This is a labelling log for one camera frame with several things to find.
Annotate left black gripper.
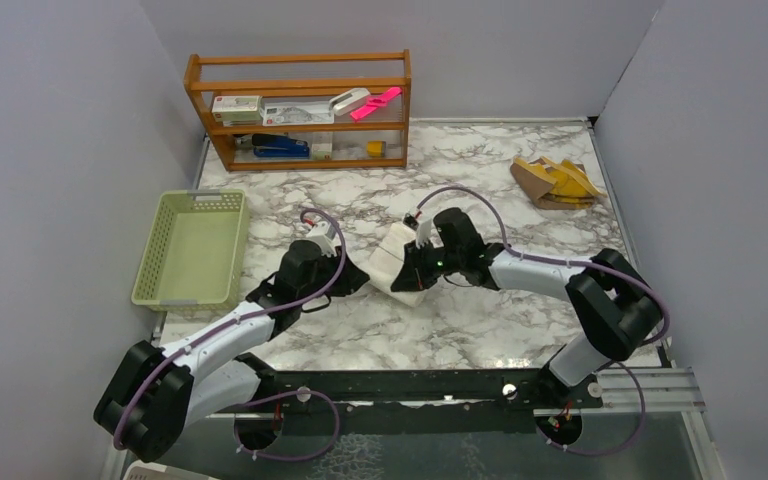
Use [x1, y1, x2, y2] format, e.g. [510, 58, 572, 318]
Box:
[298, 245, 370, 304]

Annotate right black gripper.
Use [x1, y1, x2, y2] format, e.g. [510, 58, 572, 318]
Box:
[392, 237, 463, 291]

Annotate white towel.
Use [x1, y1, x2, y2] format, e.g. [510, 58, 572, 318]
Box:
[361, 222, 426, 308]

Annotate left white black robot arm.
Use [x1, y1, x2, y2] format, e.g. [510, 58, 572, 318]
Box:
[93, 240, 370, 462]

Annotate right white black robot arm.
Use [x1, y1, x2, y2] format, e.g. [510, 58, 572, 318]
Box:
[385, 208, 663, 407]

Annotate brown yellow folded towels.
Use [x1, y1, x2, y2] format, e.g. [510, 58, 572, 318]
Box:
[509, 156, 607, 210]

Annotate yellow small object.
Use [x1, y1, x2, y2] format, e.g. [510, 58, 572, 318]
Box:
[366, 141, 387, 158]

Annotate white small box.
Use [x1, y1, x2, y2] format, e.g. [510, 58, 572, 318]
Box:
[309, 131, 333, 160]

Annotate blue stapler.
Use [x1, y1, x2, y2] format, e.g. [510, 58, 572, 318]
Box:
[235, 133, 310, 158]

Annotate green plastic basket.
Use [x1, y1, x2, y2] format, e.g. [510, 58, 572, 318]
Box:
[131, 189, 250, 314]

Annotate wooden shelf rack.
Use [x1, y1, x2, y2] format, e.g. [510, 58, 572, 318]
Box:
[183, 49, 412, 173]

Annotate white flat package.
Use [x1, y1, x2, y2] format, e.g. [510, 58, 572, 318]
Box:
[261, 101, 335, 126]

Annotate pink plastic tool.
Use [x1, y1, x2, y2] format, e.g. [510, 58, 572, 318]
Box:
[350, 87, 402, 122]

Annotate white stapler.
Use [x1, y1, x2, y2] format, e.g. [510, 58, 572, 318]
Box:
[329, 87, 371, 117]

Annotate white green box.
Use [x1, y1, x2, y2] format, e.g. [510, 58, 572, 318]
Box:
[211, 95, 262, 124]

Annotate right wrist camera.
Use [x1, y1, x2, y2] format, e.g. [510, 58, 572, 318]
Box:
[402, 210, 433, 248]

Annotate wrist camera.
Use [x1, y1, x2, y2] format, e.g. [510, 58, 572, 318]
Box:
[305, 221, 337, 257]
[402, 210, 433, 248]

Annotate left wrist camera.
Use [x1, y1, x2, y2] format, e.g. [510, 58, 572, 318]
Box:
[305, 221, 337, 257]

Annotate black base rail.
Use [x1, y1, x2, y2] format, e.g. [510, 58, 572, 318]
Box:
[225, 368, 603, 444]

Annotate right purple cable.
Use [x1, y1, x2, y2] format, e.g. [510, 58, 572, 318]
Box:
[410, 185, 671, 458]

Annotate purple cable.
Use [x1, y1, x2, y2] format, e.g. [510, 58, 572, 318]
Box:
[112, 207, 348, 463]
[410, 185, 671, 458]

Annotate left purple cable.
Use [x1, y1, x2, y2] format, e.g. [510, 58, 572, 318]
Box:
[112, 207, 348, 463]

